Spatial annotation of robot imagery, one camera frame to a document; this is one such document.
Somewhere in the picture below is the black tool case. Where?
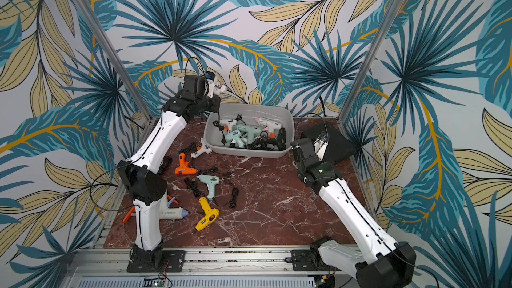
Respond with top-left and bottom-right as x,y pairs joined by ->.
301,123 -> 356,164

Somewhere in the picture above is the small white orange glue gun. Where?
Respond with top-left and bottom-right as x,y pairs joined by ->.
207,81 -> 227,98

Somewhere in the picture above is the orange handled tool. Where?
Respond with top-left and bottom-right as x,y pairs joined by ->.
122,206 -> 135,224

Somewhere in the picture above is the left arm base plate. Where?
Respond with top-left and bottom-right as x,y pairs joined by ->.
127,247 -> 185,273

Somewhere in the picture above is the yellow black glue gun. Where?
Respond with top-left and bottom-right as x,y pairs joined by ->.
191,197 -> 219,235

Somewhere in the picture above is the small mint glue gun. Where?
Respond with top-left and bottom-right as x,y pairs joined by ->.
225,129 -> 245,148

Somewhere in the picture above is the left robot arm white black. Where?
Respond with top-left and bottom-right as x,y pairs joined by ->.
117,92 -> 221,269

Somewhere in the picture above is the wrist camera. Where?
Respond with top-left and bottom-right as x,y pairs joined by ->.
313,134 -> 329,160
181,75 -> 207,101

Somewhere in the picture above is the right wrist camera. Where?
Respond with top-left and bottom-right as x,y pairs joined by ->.
313,134 -> 329,160

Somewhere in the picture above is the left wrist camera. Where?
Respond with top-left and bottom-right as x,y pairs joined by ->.
181,75 -> 207,101

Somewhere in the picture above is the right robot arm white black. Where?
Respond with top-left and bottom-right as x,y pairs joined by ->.
291,139 -> 416,287

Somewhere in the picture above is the grey plastic storage box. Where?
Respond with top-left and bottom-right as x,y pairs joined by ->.
204,103 -> 295,158

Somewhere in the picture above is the mint green glue gun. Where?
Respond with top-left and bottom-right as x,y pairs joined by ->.
198,175 -> 219,201

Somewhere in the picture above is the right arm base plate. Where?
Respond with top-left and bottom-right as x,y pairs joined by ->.
289,249 -> 319,271

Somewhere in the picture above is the white pink glue gun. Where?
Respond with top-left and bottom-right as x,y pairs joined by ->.
255,117 -> 283,133

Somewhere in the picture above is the large white blue glue gun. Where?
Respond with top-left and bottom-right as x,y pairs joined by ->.
159,194 -> 189,220

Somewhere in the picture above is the white orange trigger glue gun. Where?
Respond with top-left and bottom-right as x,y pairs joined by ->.
219,119 -> 237,133

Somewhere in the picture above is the large mint glue gun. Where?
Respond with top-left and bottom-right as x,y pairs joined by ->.
233,124 -> 263,143

